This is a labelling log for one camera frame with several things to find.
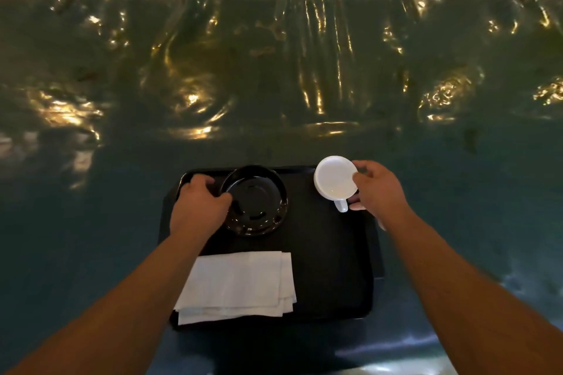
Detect person's right hand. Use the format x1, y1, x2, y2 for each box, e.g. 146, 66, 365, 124
347, 160, 414, 231

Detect person's left hand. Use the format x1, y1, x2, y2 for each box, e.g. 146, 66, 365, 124
169, 174, 233, 242

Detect white cup with handle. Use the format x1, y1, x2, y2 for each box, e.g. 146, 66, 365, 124
313, 155, 359, 214

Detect black glossy saucer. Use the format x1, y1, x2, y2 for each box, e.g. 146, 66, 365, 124
218, 165, 289, 237

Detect person's right forearm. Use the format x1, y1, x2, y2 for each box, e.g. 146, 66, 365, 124
382, 208, 563, 375

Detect person's left forearm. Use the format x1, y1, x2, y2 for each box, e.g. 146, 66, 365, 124
4, 230, 213, 375

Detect white folded paper napkin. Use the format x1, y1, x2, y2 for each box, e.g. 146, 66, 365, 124
174, 251, 297, 326

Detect black rectangular serving tray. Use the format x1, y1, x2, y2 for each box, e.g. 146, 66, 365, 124
158, 166, 385, 330

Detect clear plastic table cover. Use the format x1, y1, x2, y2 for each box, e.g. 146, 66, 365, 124
0, 0, 563, 375

